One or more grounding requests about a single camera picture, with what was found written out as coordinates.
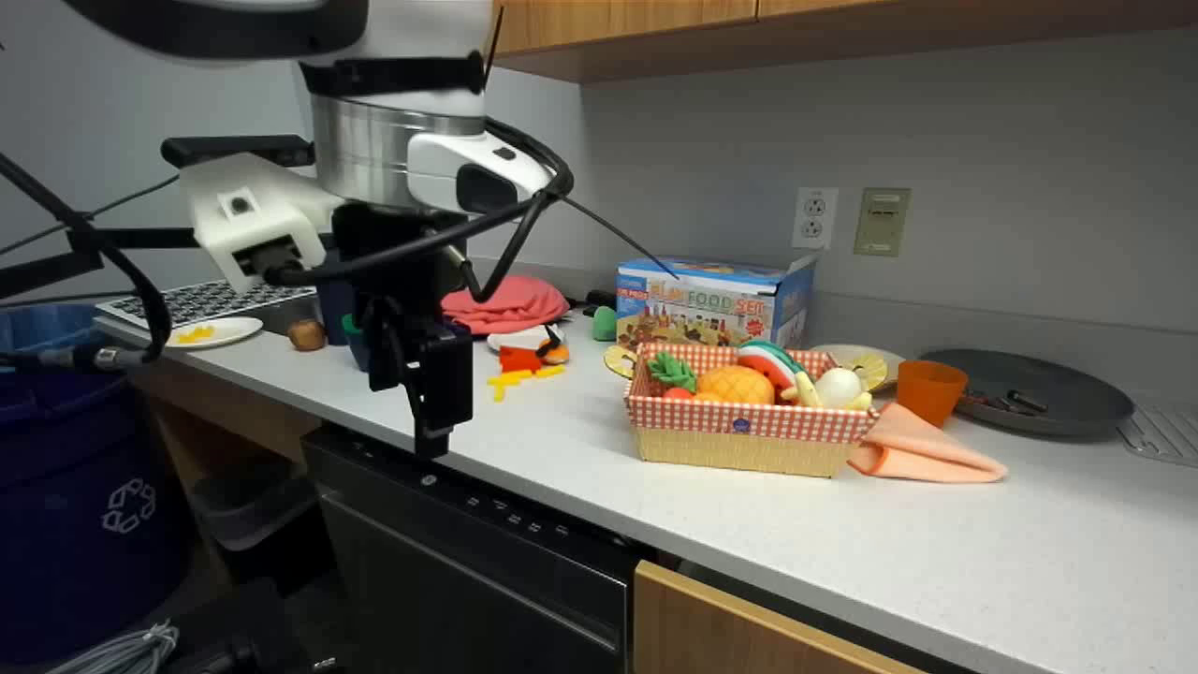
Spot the red toy fries carton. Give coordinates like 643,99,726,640
484,324,576,379

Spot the white cable bundle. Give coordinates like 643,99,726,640
50,620,182,674

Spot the green toy vegetable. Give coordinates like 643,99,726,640
646,349,701,395

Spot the yellow toy banana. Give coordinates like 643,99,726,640
779,372,827,407

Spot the blue toy food box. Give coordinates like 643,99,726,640
615,255,819,351

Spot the black stereo camera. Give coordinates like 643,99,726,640
161,132,318,174

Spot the white wall outlet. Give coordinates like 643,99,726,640
791,185,842,255

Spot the white plate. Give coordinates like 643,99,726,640
161,314,268,351

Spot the black dishwasher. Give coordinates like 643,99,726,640
299,424,646,674

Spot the toy watermelon slice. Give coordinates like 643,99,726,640
732,339,801,389

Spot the blue recycling bin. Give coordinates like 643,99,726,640
0,299,191,670

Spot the wooden wall cabinet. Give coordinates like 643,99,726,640
489,0,1198,85

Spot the red checkered toy basket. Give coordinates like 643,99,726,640
623,343,880,485

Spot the yellow toy fry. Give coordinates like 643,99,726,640
484,367,573,404

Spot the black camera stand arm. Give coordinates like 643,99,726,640
0,223,202,305

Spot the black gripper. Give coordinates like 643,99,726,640
327,199,480,462

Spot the red folded cloth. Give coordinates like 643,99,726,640
439,274,573,339

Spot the black trash bin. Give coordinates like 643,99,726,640
182,462,328,591

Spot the dark grey round plate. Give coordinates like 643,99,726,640
916,345,1137,446

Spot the orange plastic cup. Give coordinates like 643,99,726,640
895,355,975,430

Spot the white toy egg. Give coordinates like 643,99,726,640
812,365,868,411

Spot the brown toy ball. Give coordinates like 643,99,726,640
284,314,328,355

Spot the beige wall switch plate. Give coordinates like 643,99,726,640
854,185,913,263

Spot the orange toy fruit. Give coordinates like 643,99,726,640
693,365,779,407

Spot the cream toy plate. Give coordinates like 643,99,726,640
809,343,906,397

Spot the grey grid drying tray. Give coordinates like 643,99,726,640
92,276,323,339

